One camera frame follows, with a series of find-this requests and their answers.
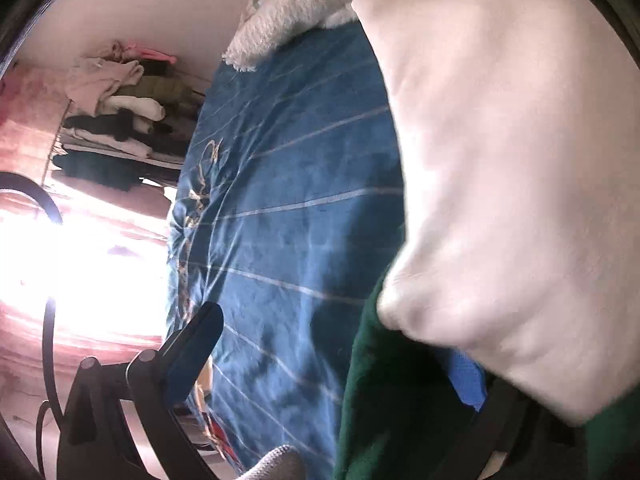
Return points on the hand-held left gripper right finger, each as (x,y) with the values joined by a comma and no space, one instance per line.
(467,376)

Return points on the green and white jacket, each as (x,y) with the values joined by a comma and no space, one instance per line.
(500,160)

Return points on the pink curtain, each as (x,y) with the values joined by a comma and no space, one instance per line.
(27,110)

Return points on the white fluffy blanket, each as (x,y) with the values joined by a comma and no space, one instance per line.
(292,15)

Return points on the black curved bar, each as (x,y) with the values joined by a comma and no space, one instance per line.
(35,185)

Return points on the pile of clothes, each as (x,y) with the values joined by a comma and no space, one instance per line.
(115,110)

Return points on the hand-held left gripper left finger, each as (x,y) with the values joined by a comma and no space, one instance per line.
(184,367)

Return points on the blue striped bedsheet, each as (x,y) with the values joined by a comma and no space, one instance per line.
(280,210)

